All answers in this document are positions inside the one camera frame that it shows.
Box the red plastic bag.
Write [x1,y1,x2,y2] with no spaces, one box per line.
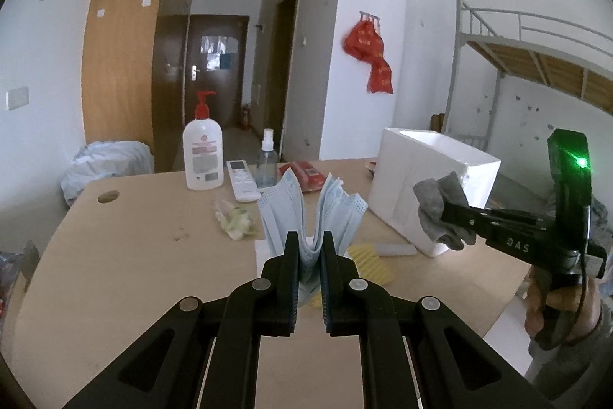
[341,20,385,60]
[367,56,394,95]

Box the white foam box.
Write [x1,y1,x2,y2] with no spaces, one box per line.
[368,128,502,257]

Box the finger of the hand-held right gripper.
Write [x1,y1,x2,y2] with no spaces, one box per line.
[447,221,490,251]
[441,200,552,226]

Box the red tissue packet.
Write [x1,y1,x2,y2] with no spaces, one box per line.
[278,161,331,191]

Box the person's right hand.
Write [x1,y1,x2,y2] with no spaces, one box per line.
[524,268,605,348]

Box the person's right forearm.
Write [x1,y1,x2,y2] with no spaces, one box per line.
[527,308,613,400]

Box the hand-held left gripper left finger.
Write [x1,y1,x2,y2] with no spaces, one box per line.
[62,232,300,409]

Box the clear spray bottle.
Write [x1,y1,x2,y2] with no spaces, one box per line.
[255,128,279,188]

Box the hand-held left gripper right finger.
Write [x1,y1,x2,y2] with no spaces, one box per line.
[321,232,551,409]

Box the brown side door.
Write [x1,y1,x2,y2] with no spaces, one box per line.
[264,0,302,161]

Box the green tissue packet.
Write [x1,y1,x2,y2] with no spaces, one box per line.
[213,198,257,241]

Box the white paper sheet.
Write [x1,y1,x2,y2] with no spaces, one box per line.
[254,239,288,267]

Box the stack of blue face masks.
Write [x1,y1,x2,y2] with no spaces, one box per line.
[257,166,369,309]

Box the pale blue bedding pile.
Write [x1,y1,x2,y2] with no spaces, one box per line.
[60,141,155,206]

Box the metal bunk bed frame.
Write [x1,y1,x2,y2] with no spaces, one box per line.
[443,0,613,161]

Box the white pump bottle red cap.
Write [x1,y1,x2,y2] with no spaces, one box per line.
[182,90,224,191]

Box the yellow cloth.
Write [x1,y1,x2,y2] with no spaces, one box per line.
[306,245,396,309]

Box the white remote control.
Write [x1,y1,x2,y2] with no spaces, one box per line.
[226,160,259,202]

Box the dark brown entrance door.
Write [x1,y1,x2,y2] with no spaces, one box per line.
[184,15,250,129]

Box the wooden wardrobe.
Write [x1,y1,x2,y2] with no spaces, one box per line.
[82,0,195,173]

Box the white wall switch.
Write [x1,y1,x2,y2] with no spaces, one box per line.
[6,86,30,111]

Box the grey sock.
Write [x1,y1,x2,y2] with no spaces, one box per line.
[413,172,480,253]

